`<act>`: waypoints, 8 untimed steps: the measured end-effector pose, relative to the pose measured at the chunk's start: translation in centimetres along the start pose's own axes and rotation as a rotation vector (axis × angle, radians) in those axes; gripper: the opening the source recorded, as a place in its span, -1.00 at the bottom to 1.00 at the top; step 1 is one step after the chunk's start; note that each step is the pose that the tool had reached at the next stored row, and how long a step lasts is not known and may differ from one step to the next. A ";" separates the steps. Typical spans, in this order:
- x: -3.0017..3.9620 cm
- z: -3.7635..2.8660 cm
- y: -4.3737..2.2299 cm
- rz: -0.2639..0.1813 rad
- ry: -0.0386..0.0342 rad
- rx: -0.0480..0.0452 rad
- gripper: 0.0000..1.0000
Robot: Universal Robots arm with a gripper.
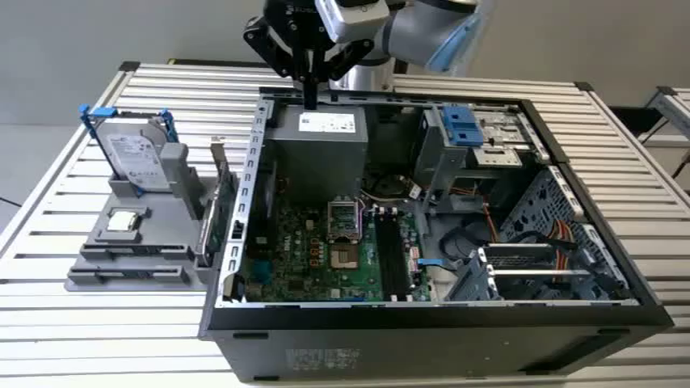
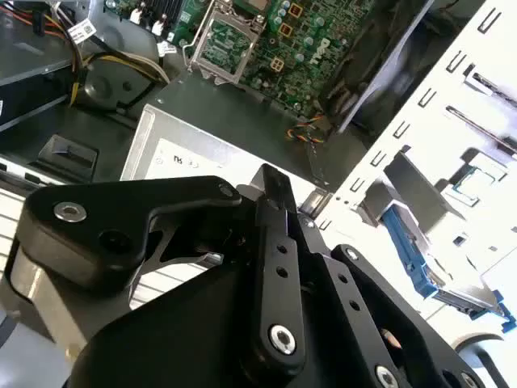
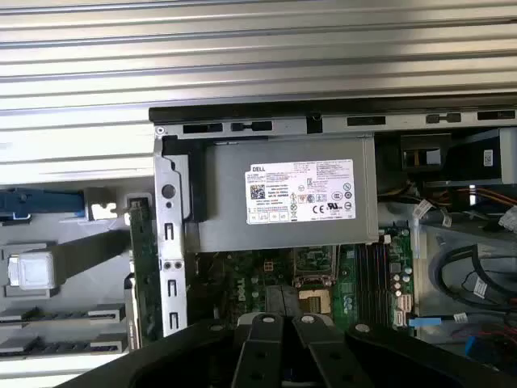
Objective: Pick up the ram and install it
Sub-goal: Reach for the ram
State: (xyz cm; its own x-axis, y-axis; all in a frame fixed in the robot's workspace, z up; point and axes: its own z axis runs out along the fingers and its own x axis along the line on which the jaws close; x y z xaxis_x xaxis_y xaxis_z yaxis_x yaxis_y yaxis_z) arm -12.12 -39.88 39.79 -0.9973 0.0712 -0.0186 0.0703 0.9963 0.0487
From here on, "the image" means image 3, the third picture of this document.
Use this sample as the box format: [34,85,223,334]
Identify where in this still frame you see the silver CPU chip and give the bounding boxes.
[6,250,58,291]

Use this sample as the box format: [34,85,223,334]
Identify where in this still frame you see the blue RAM stick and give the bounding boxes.
[0,341,94,359]
[0,307,92,323]

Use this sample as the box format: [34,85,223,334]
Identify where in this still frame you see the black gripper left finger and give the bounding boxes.
[56,285,286,388]

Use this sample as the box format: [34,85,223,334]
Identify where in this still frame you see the CPU socket with gold pins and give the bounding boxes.
[298,289,330,312]

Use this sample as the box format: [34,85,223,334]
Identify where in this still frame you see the silver socket cover frame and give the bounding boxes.
[292,246,340,288]

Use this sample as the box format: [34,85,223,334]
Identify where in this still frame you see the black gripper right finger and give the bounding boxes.
[284,285,504,388]

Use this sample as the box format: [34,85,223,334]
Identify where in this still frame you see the grey plastic parts rack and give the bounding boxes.
[0,183,161,365]

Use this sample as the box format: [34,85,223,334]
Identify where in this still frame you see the metal drive cage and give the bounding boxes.
[399,127,517,189]

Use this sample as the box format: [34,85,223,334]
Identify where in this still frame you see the power supply wire bundle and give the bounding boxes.
[377,177,517,234]

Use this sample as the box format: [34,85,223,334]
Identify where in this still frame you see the green graphics card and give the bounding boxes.
[123,192,162,351]

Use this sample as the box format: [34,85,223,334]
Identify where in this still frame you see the hard disk in blue carrier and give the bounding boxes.
[0,188,88,226]

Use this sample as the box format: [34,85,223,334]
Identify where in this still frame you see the black cable with blue plug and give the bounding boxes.
[407,310,517,329]

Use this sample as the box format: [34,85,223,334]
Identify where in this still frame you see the black RAM slot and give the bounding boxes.
[372,242,382,328]
[364,242,374,328]
[380,242,390,328]
[355,242,366,328]

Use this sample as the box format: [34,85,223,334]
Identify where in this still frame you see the black data cable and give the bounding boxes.
[427,242,517,316]

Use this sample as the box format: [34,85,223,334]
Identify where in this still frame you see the grey power supply unit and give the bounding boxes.
[189,135,380,254]

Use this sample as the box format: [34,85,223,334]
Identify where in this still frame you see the black open PC case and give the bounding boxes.
[148,93,517,367]

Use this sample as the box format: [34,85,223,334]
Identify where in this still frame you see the green Dell motherboard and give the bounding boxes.
[185,226,417,339]

